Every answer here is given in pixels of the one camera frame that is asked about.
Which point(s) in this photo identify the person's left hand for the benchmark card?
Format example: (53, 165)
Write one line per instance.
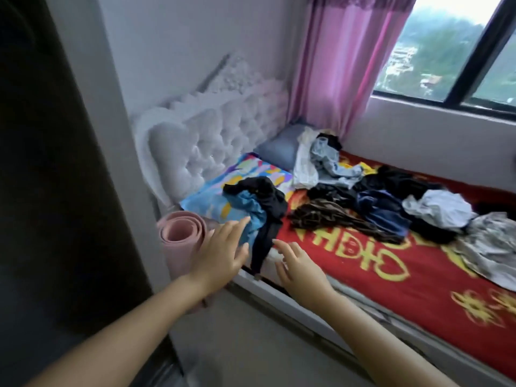
(219, 258)

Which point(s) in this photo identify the person's right hand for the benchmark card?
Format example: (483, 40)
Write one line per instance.
(302, 274)

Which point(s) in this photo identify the blue garment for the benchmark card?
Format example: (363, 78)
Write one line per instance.
(246, 209)

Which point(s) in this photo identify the brown garment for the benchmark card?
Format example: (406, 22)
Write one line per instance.
(330, 215)

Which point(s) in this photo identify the black garment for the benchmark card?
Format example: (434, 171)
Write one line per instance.
(270, 197)

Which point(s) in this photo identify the pile of mixed clothes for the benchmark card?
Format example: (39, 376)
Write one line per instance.
(403, 197)

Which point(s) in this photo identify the grey wardrobe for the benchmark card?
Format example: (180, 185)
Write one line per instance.
(56, 197)

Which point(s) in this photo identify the person's right forearm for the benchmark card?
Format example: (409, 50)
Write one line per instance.
(379, 350)

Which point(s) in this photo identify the person's left forearm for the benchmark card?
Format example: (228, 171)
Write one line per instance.
(121, 342)

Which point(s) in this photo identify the white bed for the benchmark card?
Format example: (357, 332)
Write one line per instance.
(379, 314)

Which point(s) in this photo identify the pink rolled mat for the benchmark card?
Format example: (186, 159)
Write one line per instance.
(181, 237)

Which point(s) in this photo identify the colourful patterned pillow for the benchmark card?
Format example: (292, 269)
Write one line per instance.
(210, 197)

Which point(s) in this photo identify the white tufted headboard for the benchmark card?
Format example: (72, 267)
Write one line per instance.
(210, 133)

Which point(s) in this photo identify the red bedsheet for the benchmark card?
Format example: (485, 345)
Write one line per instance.
(427, 286)

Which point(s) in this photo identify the grey pillow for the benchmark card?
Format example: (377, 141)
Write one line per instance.
(282, 147)

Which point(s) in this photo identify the wide pink curtain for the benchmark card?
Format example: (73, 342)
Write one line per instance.
(339, 60)

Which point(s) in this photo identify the black framed window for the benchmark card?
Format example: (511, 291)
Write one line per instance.
(427, 52)

